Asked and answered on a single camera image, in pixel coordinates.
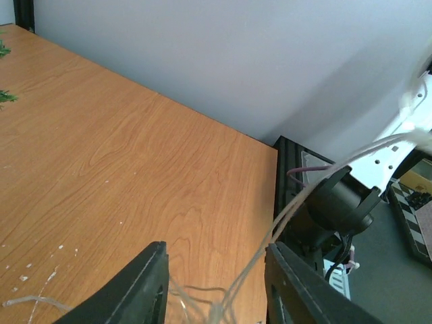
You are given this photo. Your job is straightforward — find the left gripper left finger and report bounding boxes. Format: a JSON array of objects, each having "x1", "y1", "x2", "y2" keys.
[{"x1": 56, "y1": 242, "x2": 169, "y2": 323}]

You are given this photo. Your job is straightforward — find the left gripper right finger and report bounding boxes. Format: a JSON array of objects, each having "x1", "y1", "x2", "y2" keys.
[{"x1": 265, "y1": 242, "x2": 381, "y2": 324}]

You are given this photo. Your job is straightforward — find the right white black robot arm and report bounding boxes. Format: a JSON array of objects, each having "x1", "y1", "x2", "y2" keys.
[{"x1": 290, "y1": 50, "x2": 431, "y2": 250}]

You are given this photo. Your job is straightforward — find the small green christmas tree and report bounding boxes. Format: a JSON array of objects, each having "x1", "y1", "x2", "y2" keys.
[{"x1": 1, "y1": 30, "x2": 19, "y2": 111}]

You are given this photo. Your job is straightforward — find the checkered board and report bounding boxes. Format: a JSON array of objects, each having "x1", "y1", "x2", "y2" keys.
[{"x1": 386, "y1": 158, "x2": 432, "y2": 264}]

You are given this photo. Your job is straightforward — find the light blue cable duct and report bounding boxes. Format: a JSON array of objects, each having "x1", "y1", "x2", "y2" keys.
[{"x1": 329, "y1": 265, "x2": 351, "y2": 300}]

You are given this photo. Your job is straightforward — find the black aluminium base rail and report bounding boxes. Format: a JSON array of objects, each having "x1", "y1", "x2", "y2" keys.
[{"x1": 266, "y1": 135, "x2": 338, "y2": 324}]

